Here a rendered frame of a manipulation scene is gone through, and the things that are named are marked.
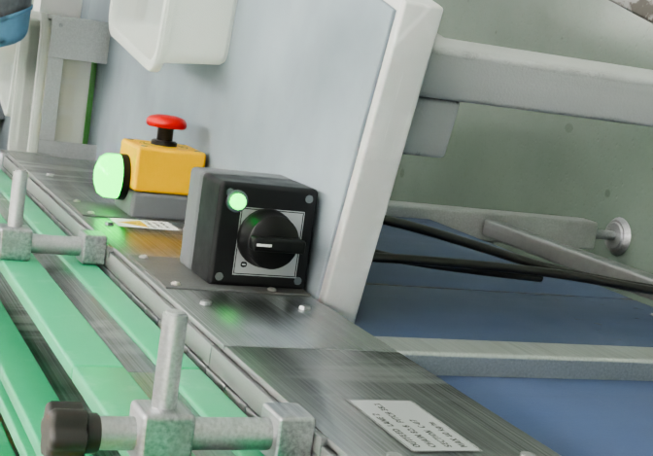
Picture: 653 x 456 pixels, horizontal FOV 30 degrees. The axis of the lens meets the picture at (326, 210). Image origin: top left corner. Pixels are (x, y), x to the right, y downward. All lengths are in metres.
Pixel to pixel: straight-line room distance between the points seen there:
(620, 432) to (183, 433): 0.31
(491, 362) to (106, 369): 0.27
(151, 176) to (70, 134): 0.50
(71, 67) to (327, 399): 1.06
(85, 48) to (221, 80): 0.49
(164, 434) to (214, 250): 0.35
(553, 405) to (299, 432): 0.25
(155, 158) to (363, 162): 0.34
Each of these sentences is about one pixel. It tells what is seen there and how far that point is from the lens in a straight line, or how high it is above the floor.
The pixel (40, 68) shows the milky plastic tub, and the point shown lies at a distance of 1.65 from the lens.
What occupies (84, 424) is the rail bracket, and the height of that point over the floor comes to 0.99.
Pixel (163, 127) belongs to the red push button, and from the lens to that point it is 1.20.
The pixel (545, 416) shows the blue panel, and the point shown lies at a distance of 0.79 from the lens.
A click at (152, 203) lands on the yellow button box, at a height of 0.80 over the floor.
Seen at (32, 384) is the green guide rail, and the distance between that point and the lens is 0.95.
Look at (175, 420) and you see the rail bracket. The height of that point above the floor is 0.95.
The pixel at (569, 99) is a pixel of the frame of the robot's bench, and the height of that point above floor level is 0.56.
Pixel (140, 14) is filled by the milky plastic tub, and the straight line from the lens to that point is 1.36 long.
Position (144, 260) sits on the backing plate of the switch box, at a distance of 0.98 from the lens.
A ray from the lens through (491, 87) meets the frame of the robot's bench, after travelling 0.96.
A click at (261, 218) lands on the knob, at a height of 0.81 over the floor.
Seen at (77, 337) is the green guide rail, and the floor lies 0.95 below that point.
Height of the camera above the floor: 1.13
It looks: 24 degrees down
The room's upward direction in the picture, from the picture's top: 85 degrees counter-clockwise
